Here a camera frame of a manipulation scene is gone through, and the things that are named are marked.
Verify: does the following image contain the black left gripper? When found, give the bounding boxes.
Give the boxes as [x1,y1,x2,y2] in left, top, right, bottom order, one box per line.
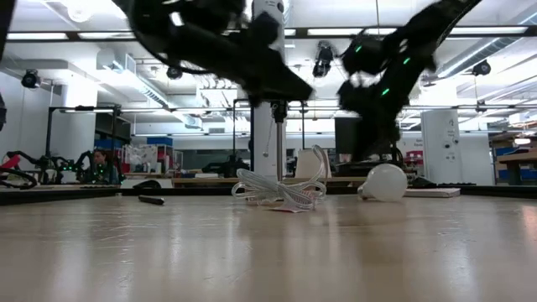
[184,0,315,104]

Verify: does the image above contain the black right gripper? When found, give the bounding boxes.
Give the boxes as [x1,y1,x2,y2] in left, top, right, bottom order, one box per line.
[337,34,437,163]

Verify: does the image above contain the white round lightbulb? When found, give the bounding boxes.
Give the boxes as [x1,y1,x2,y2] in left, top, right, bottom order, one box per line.
[357,163,409,203]

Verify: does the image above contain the table lamp with wooden base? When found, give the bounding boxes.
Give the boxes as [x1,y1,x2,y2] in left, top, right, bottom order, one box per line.
[263,99,290,185]

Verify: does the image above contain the clear lamp power cord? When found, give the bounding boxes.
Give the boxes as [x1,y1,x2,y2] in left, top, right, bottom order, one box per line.
[231,144,328,213]

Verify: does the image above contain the black computer monitor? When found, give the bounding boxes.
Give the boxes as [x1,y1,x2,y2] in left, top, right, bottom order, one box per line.
[334,117,357,156]

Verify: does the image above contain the white conical lampshade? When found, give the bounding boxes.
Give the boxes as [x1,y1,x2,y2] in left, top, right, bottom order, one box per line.
[295,148,332,180]

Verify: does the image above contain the white kiosk column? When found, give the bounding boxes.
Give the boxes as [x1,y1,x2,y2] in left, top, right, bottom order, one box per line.
[420,109,462,185]

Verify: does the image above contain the wooden workbench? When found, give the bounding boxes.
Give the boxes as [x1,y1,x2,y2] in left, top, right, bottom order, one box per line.
[497,150,537,185]

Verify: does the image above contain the black background robot arms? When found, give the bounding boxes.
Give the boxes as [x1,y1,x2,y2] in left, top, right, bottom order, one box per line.
[3,148,91,185]

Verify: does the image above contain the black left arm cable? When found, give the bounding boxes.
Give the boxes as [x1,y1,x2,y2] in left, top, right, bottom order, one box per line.
[133,35,211,76]

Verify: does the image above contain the black metal stand frame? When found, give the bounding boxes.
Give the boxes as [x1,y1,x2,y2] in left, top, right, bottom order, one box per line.
[44,104,123,185]

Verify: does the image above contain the black aluminium table frame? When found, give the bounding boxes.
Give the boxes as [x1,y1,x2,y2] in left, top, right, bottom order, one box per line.
[0,184,537,206]

